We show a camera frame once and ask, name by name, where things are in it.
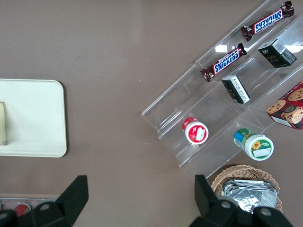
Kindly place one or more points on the red lid yogurt cup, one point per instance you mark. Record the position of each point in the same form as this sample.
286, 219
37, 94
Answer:
196, 133

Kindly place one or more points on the small black box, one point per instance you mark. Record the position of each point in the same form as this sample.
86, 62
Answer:
274, 54
236, 89

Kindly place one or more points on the clear acrylic stepped display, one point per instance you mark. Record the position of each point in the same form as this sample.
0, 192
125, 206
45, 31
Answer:
177, 111

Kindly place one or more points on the red cookie box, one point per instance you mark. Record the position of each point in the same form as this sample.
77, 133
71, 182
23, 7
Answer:
288, 106

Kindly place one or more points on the clear acrylic bottle rack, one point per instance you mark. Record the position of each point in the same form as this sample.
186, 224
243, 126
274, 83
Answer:
14, 200

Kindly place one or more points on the aluminium foil containers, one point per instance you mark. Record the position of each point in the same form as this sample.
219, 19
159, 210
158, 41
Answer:
248, 196

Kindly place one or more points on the triangular sandwich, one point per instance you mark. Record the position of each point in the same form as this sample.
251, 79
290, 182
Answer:
2, 123

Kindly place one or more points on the cream plastic tray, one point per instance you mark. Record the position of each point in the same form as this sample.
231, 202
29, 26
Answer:
35, 118

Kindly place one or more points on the green lid yogurt cup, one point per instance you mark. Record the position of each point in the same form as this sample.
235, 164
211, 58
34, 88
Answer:
258, 146

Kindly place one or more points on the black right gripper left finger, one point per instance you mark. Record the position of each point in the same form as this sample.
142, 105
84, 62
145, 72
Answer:
68, 203

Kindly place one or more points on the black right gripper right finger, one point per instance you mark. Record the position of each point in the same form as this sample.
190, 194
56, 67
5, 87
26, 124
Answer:
210, 210

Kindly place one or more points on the red soda bottle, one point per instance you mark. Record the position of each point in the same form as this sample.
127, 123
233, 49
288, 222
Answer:
21, 208

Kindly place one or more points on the light wicker basket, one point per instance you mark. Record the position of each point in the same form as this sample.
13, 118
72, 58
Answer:
236, 171

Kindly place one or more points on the Snickers bar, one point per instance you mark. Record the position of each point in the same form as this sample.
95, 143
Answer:
267, 21
225, 62

